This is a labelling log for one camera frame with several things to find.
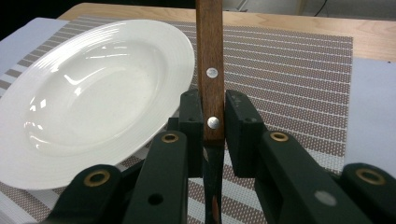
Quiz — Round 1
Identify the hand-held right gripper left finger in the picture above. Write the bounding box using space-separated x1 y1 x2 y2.
167 89 204 179

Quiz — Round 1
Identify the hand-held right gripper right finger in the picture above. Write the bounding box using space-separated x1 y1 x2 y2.
224 89 269 179

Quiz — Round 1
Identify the wooden handled fork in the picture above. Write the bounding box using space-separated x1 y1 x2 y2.
195 0 226 224

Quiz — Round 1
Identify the white round plate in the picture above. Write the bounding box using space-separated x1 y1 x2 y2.
0 19 196 191

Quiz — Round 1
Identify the striped woven placemat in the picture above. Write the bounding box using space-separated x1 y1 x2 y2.
0 14 355 224

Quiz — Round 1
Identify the white table cover sheet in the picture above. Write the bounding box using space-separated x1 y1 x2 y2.
0 17 396 180

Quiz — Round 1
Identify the black hanging cable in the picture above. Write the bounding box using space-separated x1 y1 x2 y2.
312 0 330 18

